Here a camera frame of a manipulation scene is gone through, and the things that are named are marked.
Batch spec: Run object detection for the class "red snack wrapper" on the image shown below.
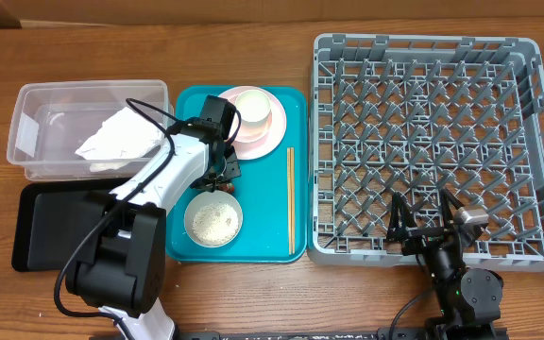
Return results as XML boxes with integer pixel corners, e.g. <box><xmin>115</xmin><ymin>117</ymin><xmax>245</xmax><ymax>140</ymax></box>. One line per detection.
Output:
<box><xmin>217</xmin><ymin>183</ymin><xmax>234</xmax><ymax>194</ymax></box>

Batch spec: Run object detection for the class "white napkin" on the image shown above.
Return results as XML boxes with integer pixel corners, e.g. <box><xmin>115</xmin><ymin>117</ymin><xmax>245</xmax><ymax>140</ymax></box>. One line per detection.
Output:
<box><xmin>75</xmin><ymin>107</ymin><xmax>163</xmax><ymax>172</ymax></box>

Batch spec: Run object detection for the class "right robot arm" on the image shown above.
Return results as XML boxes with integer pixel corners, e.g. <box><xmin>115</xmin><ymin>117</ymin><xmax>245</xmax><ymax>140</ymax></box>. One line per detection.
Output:
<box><xmin>386</xmin><ymin>189</ymin><xmax>508</xmax><ymax>339</ymax></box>

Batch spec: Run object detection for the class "black tray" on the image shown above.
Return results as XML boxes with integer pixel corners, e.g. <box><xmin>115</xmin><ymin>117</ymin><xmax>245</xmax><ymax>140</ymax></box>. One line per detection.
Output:
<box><xmin>11</xmin><ymin>178</ymin><xmax>127</xmax><ymax>272</ymax></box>

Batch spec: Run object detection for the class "teal serving tray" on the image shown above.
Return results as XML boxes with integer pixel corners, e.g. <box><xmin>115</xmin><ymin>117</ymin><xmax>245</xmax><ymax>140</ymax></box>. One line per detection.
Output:
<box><xmin>166</xmin><ymin>87</ymin><xmax>310</xmax><ymax>263</ymax></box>

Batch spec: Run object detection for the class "grey bowl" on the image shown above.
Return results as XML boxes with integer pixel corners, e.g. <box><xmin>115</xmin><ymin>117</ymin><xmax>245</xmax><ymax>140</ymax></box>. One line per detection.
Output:
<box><xmin>184</xmin><ymin>191</ymin><xmax>243</xmax><ymax>248</ymax></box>

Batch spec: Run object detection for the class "white rice pile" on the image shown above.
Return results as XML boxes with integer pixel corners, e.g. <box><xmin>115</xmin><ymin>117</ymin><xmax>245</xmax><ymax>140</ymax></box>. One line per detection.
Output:
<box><xmin>192</xmin><ymin>203</ymin><xmax>240</xmax><ymax>247</ymax></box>

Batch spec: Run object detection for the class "grey dishwasher rack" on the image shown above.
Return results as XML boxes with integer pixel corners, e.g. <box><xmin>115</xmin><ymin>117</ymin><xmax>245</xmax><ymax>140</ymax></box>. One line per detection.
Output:
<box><xmin>308</xmin><ymin>33</ymin><xmax>544</xmax><ymax>271</ymax></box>

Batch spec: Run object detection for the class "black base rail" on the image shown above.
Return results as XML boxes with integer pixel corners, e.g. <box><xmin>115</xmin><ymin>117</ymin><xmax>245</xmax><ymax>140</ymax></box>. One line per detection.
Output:
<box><xmin>178</xmin><ymin>328</ymin><xmax>509</xmax><ymax>340</ymax></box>

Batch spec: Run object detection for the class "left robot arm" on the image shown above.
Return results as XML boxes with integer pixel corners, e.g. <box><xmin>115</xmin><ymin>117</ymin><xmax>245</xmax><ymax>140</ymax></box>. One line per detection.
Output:
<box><xmin>54</xmin><ymin>118</ymin><xmax>240</xmax><ymax>339</ymax></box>

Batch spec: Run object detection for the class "wooden chopstick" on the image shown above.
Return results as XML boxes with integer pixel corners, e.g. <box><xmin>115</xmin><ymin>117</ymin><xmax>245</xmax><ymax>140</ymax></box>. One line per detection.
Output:
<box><xmin>286</xmin><ymin>147</ymin><xmax>294</xmax><ymax>255</ymax></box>
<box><xmin>288</xmin><ymin>147</ymin><xmax>296</xmax><ymax>254</ymax></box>

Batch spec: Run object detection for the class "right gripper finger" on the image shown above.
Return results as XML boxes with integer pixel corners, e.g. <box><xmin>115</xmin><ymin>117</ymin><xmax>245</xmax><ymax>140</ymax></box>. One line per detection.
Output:
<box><xmin>388</xmin><ymin>193</ymin><xmax>417</xmax><ymax>231</ymax></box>
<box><xmin>439</xmin><ymin>188</ymin><xmax>465</xmax><ymax>227</ymax></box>

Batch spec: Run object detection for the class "clear plastic bin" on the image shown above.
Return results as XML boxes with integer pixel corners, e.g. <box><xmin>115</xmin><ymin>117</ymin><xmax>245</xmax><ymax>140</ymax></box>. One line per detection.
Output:
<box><xmin>7</xmin><ymin>79</ymin><xmax>174</xmax><ymax>181</ymax></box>

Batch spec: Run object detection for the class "white paper cup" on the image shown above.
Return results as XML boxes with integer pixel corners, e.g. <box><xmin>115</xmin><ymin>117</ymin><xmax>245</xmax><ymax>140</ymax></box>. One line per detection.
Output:
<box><xmin>235</xmin><ymin>90</ymin><xmax>271</xmax><ymax>128</ymax></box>

